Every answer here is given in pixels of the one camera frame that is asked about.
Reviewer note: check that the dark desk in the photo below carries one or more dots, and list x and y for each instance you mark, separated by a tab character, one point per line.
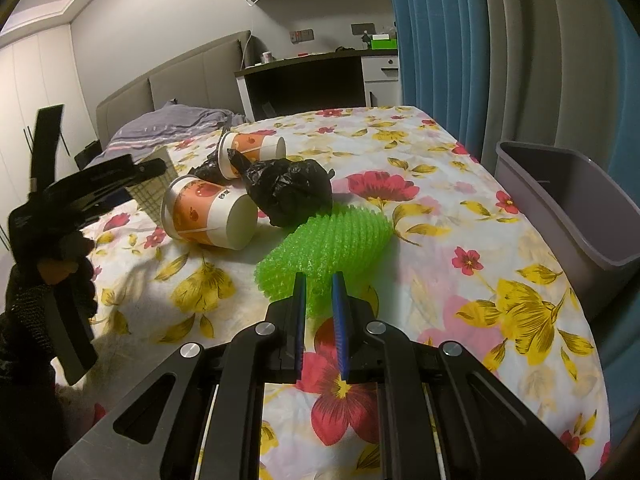
300	85

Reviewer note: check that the green box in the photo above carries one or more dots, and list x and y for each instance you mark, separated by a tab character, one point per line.
382	42

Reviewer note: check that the grey plastic bin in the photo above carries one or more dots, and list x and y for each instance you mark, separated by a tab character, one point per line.
575	210

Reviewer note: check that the white drawer cabinet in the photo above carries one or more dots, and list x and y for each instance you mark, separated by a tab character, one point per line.
380	85

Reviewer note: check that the blue and grey curtain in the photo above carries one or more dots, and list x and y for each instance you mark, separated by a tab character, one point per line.
450	35

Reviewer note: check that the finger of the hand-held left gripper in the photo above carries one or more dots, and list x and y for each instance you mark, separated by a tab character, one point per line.
135	175
95	172

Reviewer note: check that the person's left hand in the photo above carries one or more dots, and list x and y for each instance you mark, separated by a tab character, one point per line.
27	310

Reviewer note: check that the grey padded headboard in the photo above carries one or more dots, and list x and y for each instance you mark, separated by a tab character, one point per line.
200	70

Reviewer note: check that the person's left forearm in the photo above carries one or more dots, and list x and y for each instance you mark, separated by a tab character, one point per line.
25	410

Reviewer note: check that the small black desk item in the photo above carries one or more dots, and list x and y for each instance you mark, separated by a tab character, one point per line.
344	49

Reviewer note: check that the large black plastic bag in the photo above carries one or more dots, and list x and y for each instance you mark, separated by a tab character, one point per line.
290	187

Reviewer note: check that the small black plastic bag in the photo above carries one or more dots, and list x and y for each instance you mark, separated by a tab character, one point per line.
207	170

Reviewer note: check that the black bedside stand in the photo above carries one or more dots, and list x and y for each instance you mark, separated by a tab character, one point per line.
89	155

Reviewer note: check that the dark wall socket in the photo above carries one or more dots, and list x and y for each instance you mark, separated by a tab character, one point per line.
362	28

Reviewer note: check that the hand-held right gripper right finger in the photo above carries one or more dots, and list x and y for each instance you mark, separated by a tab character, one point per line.
341	325

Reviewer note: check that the white wardrobe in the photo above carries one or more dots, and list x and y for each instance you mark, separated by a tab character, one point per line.
30	75

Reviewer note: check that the small white cup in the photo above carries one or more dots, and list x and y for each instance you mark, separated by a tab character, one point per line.
266	58

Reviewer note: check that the grey striped blanket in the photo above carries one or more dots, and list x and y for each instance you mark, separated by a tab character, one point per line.
175	120

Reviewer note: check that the white grid paper cup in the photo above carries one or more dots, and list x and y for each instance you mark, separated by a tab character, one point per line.
150	192

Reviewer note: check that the pink wall socket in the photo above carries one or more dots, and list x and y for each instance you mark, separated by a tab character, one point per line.
301	35

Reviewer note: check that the floral tablecloth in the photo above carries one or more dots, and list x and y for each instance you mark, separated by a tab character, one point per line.
450	200

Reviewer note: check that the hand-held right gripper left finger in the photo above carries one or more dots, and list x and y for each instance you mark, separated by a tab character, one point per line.
300	320

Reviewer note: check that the orange paper cup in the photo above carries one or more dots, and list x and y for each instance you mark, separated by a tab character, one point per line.
255	142
200	205

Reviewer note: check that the green foam net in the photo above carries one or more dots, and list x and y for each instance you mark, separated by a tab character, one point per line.
340	240

